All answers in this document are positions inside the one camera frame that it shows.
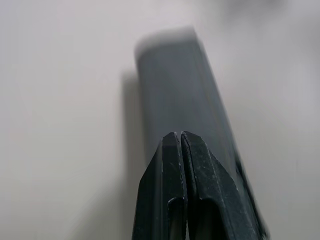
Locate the grey glasses case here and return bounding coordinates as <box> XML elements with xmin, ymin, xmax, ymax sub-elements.
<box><xmin>134</xmin><ymin>24</ymin><xmax>271</xmax><ymax>240</ymax></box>

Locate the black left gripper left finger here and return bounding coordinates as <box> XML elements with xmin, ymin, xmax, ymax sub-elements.
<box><xmin>131</xmin><ymin>131</ymin><xmax>188</xmax><ymax>240</ymax></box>

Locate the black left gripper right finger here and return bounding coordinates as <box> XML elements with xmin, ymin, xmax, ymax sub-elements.
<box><xmin>180</xmin><ymin>131</ymin><xmax>261</xmax><ymax>240</ymax></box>

